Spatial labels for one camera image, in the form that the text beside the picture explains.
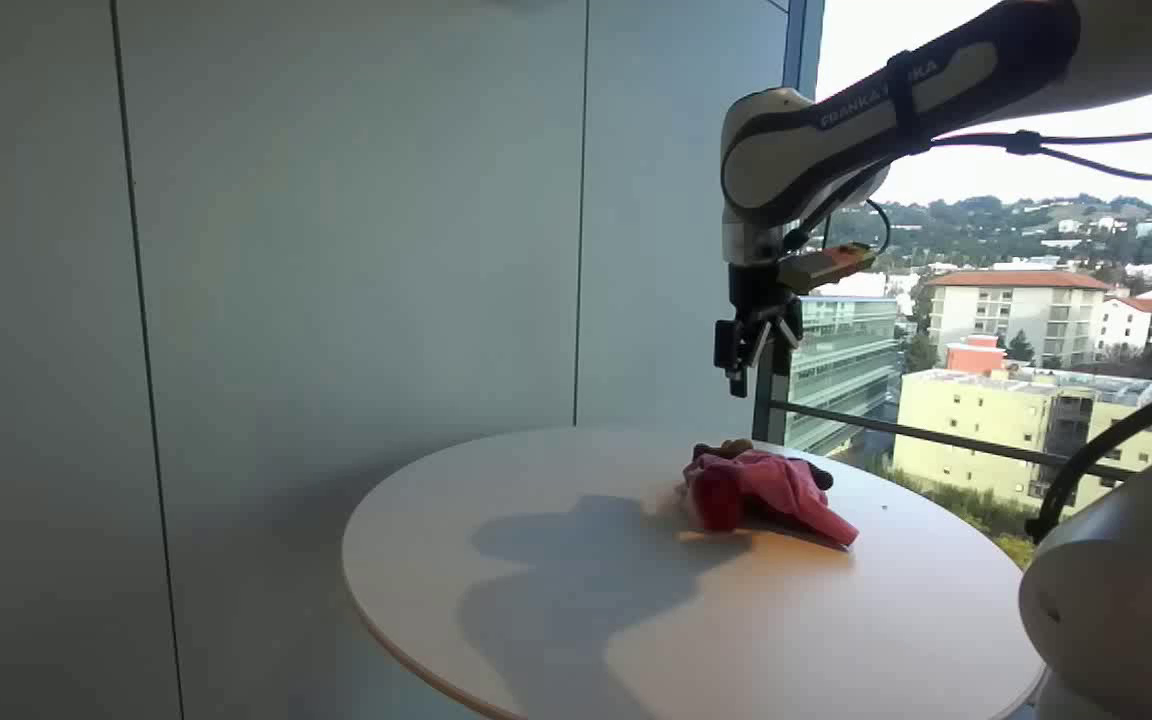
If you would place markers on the yellowish wrist camera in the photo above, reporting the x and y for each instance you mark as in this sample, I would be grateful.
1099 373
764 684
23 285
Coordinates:
829 264

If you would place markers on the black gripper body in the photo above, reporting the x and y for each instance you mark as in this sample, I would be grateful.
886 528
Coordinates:
763 295

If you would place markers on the glass office building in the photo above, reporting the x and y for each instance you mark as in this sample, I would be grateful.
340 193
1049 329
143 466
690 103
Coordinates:
851 364

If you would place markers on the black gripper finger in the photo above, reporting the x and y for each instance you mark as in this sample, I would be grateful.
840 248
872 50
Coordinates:
732 360
783 344

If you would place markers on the yellow flat-roofed building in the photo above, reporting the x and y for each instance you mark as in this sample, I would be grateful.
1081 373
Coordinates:
989 421

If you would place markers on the white building with red roof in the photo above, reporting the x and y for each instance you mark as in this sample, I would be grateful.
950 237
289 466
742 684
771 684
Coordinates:
1019 315

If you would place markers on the pink cloth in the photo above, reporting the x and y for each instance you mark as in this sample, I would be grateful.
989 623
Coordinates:
791 492

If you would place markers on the dark window mullion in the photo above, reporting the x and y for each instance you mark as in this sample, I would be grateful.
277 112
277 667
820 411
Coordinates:
802 42

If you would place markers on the dark balcony railing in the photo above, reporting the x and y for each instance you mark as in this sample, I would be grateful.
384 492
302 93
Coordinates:
950 436

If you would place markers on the small orange building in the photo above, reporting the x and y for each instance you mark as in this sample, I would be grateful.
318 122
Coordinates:
978 353

